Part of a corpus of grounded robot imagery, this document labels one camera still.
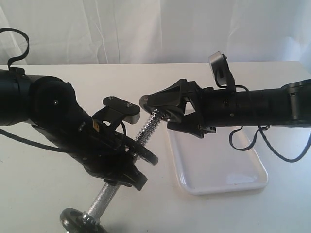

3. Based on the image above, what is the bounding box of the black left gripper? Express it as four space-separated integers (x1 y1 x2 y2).
84 119 148 191

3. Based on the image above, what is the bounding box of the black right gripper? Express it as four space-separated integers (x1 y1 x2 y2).
147 79 240 139

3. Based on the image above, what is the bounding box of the chrome dumbbell bar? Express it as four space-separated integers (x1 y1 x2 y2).
86 110 164 222

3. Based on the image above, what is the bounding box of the black weight plate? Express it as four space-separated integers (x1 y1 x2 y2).
139 95 152 113
60 208 108 233
128 142 158 166

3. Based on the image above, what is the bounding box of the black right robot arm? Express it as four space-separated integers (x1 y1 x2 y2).
139 79 311 138

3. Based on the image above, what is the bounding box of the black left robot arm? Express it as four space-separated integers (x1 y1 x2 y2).
0 68 157 190

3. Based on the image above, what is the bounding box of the white plastic tray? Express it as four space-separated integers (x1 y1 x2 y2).
167 127 268 196

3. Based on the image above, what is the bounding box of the chrome star collar nut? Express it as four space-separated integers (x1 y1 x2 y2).
82 213 103 231

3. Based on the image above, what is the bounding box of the white backdrop curtain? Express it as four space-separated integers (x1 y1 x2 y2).
0 0 311 64

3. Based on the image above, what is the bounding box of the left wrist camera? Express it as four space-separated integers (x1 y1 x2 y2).
103 96 140 125

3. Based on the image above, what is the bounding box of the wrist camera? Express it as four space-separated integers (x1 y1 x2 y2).
103 96 140 125
208 51 235 91

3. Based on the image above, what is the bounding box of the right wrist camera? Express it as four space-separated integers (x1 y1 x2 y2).
208 51 235 91

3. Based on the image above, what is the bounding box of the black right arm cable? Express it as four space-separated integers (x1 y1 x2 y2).
216 84 311 163

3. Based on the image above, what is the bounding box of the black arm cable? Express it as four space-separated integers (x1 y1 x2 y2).
0 28 73 153
216 84 311 163

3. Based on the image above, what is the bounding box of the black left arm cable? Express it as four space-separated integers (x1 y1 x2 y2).
0 28 73 153

